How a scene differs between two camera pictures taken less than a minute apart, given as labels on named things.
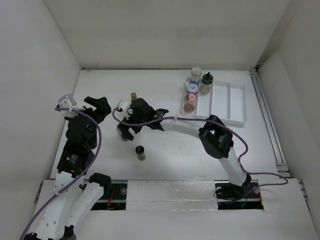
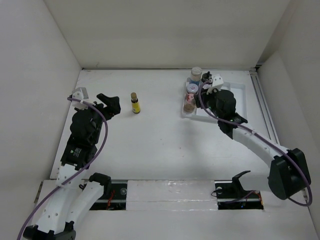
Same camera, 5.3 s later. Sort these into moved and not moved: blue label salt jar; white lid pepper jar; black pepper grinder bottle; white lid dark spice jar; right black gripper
Moved: white lid pepper jar; right black gripper; black pepper grinder bottle
Not moved: white lid dark spice jar; blue label salt jar
